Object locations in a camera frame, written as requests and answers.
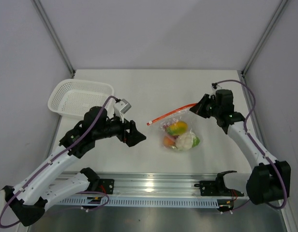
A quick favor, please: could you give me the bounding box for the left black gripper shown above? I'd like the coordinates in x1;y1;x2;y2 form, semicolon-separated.
93;111;146;146

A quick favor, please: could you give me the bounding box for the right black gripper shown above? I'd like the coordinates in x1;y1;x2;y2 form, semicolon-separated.
190;94;221;119

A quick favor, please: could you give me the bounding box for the yellow green toy mango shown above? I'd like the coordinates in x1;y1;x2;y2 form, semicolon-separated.
169;121;188;136

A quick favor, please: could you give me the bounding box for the clear red zip bag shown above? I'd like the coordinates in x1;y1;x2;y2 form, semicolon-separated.
146;103;201;152

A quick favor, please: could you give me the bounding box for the red toy tomato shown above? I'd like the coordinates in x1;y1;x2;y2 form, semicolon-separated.
163;136;175;147

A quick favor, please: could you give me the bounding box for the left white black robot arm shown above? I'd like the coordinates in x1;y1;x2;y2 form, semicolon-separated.
3;106;146;227

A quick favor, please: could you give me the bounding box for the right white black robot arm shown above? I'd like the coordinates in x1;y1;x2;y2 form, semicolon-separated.
190;89;291;206

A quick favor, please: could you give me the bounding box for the white perforated plastic basket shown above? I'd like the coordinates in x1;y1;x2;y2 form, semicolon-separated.
47;79;115;119

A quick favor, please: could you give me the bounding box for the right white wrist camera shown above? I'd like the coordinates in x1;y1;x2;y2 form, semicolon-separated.
211;83;222;95

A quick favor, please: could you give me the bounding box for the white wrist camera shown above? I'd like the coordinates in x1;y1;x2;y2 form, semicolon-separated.
211;83;222;95
113;99;132;122

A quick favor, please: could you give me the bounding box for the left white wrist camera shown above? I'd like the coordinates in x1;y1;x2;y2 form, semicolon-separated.
113;99;132;122

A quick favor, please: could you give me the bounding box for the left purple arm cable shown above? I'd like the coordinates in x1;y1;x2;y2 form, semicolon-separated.
0;95;120;228

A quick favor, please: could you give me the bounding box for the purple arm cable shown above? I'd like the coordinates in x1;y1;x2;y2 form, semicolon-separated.
211;79;288;209
0;95;120;228

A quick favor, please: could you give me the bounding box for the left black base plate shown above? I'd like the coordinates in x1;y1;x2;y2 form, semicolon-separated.
85;179;115;195

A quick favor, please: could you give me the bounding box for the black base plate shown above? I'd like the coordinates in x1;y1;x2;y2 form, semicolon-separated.
194;180;244;197
85;179;115;195

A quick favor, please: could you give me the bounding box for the white slotted cable duct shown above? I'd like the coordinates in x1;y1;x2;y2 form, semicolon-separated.
56;196;219;209

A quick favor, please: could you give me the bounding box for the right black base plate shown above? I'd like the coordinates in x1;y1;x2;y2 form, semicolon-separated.
194;180;244;197

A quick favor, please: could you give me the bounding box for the aluminium mounting rail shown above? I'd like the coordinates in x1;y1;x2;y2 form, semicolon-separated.
26;172;291;199

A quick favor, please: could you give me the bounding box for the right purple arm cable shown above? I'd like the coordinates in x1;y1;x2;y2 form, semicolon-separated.
211;79;288;209

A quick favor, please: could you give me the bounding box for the right aluminium frame post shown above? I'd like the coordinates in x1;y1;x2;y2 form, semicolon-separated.
240;0;291;78

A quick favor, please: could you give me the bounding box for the aluminium frame post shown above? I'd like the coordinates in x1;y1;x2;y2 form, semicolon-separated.
31;0;75;76
240;0;291;78

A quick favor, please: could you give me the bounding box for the left aluminium frame post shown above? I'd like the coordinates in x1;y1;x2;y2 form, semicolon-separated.
31;0;75;76

